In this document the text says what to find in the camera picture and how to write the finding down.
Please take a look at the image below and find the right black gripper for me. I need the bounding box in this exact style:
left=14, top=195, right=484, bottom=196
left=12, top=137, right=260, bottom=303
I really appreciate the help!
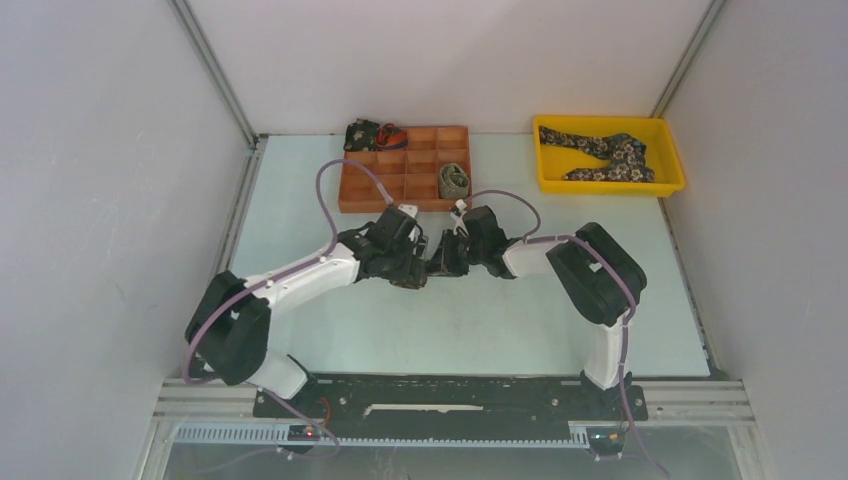
left=422, top=229, right=487, bottom=277

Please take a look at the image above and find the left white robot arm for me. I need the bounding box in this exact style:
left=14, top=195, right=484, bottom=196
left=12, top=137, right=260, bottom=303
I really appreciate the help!
left=185, top=204, right=427, bottom=417

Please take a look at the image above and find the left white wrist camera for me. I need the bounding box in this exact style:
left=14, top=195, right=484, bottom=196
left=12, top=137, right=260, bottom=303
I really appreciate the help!
left=398, top=204, right=419, bottom=218

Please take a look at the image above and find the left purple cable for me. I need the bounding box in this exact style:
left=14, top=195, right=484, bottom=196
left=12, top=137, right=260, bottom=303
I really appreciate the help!
left=181, top=158, right=396, bottom=461

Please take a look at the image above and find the rolled olive green tie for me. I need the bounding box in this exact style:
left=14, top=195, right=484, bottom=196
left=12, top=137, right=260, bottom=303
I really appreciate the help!
left=438, top=163, right=471, bottom=200

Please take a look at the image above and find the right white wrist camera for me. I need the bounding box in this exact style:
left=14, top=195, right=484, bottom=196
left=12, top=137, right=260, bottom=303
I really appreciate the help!
left=449, top=199, right=469, bottom=238

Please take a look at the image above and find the yellow plastic bin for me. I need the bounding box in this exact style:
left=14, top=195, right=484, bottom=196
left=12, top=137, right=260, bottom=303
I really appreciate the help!
left=533, top=115, right=686, bottom=197

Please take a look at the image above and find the dark floral tie in bin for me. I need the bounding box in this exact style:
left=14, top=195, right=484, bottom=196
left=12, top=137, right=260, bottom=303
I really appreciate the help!
left=538, top=126, right=656, bottom=183

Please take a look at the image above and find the rolled red black tie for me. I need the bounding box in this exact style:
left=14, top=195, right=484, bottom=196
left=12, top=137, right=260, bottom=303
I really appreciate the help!
left=375, top=123, right=409, bottom=151

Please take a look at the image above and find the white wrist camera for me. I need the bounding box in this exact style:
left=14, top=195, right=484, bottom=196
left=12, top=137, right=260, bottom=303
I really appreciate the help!
left=449, top=199, right=469, bottom=238
left=398, top=204, right=419, bottom=218

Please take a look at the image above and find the green orange patterned tie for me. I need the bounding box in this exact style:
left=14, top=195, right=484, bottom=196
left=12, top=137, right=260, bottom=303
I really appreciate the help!
left=398, top=274, right=428, bottom=290

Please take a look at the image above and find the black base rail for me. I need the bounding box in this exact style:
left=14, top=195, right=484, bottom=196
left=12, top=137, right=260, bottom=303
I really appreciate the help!
left=292, top=374, right=649, bottom=445

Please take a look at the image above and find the orange compartment tray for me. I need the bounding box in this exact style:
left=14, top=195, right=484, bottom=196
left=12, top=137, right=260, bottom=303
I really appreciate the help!
left=338, top=126, right=473, bottom=213

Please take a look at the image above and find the rolled black floral tie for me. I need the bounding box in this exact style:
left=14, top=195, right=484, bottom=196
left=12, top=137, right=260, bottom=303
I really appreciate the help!
left=343, top=118, right=381, bottom=152

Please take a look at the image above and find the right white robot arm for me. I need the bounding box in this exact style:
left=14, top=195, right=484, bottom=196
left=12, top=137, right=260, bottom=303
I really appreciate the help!
left=426, top=206, right=648, bottom=418

